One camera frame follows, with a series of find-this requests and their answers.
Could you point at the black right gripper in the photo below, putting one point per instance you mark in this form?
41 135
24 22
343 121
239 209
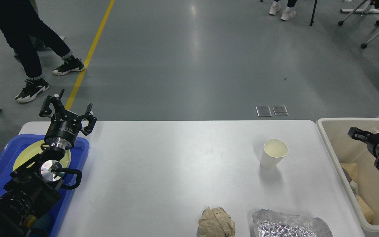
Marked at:
371 140

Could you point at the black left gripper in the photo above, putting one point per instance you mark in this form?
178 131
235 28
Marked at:
65 126

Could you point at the yellow plate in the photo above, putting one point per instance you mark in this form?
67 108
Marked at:
34 149

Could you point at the white paper cup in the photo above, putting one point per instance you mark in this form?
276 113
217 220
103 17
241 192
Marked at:
274 150

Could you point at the red foil wrapper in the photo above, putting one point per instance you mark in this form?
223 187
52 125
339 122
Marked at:
348 177

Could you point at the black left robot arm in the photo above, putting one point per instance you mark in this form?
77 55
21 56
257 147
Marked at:
33 189

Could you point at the beige plastic bin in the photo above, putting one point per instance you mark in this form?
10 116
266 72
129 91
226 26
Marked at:
344 149

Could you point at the blue plastic tray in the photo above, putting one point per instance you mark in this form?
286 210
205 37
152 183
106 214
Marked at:
19 143

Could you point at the floor outlet plate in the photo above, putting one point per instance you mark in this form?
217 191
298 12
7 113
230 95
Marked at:
267 111

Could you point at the person in baggy jeans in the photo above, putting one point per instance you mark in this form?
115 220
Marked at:
37 43

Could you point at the person in green-black sneakers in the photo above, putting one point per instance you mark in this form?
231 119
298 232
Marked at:
18 21

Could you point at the black tripod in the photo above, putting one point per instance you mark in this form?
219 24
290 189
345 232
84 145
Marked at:
313 13

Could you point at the rolling chair base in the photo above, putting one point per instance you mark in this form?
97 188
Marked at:
355 27

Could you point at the crumpled brown paper ball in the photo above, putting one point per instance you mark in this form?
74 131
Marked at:
216 222

